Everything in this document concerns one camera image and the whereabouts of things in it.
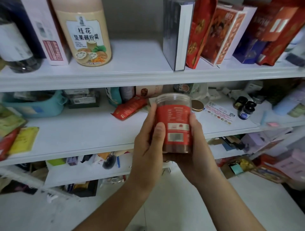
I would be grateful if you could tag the person's left hand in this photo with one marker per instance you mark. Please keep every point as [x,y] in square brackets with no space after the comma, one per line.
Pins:
[147,157]

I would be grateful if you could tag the person's right hand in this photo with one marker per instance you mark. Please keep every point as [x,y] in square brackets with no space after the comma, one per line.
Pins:
[198,159]

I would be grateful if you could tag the red canister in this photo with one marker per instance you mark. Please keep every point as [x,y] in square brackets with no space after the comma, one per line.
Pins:
[174,119]

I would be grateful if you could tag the white metal shelving unit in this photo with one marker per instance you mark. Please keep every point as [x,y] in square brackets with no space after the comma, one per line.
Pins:
[133,66]

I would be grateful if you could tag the black box white edge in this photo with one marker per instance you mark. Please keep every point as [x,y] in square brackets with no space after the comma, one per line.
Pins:
[176,33]

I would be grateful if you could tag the beige cylinder canister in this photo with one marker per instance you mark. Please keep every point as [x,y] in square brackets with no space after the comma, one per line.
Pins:
[83,33]

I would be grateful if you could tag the dark glass jar silver lid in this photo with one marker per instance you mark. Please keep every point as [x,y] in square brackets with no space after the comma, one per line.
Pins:
[16,47]

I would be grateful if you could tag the dark blue moon box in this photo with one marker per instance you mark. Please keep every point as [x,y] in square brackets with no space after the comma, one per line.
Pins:
[28,19]

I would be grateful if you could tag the person's right forearm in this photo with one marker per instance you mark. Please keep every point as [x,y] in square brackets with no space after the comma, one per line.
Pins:
[228,207]

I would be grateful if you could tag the person's left forearm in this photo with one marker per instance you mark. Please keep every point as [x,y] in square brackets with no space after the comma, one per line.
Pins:
[114,212]

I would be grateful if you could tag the white box brown print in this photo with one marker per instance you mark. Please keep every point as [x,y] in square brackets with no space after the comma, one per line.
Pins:
[150,90]

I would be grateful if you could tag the colourful flat box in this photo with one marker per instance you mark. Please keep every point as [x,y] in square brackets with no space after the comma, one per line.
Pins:
[268,171]

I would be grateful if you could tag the red box white edge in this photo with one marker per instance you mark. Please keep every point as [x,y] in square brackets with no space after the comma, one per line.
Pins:
[224,33]

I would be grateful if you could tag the red-brown box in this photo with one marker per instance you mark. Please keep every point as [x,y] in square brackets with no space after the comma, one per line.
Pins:
[47,33]

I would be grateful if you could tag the brown carton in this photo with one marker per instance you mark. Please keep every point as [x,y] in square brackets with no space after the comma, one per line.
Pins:
[237,167]

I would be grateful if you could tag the white colourful sticker sheet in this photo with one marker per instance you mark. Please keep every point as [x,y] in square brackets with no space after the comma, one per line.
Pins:
[220,113]

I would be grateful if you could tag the red pouch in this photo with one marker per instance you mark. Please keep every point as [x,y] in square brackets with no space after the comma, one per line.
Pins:
[128,108]

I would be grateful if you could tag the yellow bottle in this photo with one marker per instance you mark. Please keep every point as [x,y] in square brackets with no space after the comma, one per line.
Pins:
[127,93]

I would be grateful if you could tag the small dark bottle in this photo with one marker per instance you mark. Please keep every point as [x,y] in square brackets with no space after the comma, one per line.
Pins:
[240,102]
[247,112]

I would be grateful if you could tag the teal pouch bag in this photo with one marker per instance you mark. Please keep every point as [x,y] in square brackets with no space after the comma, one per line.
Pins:
[113,95]

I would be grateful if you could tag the dark jar with lid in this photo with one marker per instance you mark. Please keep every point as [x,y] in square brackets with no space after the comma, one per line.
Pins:
[183,88]

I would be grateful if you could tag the small black grey boxes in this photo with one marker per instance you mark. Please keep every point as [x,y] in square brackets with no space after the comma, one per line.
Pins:
[82,99]

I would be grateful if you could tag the pink carton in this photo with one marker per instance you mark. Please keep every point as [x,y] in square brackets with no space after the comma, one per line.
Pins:
[291,164]

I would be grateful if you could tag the lavender bottle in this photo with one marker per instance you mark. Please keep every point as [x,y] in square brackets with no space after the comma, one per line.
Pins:
[290,102]

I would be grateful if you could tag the yellow tag packet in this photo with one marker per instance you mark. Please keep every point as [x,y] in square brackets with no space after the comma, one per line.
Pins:
[24,140]

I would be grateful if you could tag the teal plastic basket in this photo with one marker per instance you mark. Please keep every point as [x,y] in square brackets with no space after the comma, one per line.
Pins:
[33,105]

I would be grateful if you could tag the red snack packet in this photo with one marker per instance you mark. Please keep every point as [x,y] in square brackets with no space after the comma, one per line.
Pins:
[7,145]

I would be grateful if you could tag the green snack packet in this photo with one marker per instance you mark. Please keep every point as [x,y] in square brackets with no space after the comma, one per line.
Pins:
[10,121]

